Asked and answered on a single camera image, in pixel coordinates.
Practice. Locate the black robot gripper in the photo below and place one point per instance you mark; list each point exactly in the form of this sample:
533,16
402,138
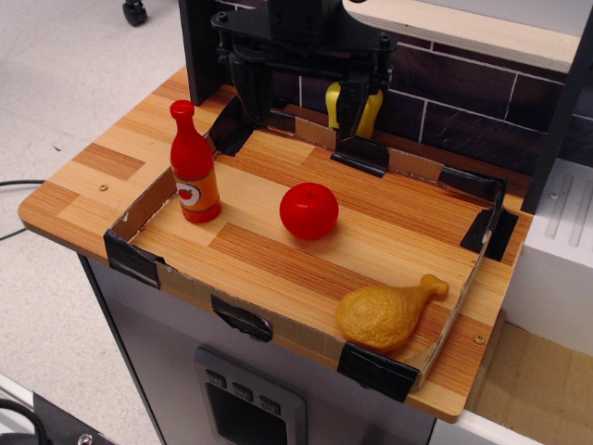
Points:
318,39

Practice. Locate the grey oven control panel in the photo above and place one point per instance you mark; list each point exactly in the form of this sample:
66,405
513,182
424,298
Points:
244,407

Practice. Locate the red hot sauce bottle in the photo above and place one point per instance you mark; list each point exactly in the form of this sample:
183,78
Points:
192,164

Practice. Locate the black caster wheel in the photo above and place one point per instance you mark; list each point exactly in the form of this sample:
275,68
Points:
134,12

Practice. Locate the white toy sink counter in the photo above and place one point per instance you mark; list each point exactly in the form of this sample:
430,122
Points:
550,294

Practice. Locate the yellow toy bell pepper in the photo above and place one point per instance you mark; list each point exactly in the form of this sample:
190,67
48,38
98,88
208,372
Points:
369,114

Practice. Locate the red toy apple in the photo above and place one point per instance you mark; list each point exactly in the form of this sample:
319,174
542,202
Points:
309,211

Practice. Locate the cardboard fence with black tape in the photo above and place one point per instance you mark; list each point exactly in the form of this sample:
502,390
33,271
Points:
420,217

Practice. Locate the wooden shelf board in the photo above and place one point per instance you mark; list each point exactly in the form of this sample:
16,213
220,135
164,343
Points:
499,38

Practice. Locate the toy chicken drumstick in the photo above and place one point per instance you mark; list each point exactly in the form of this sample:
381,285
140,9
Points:
382,318

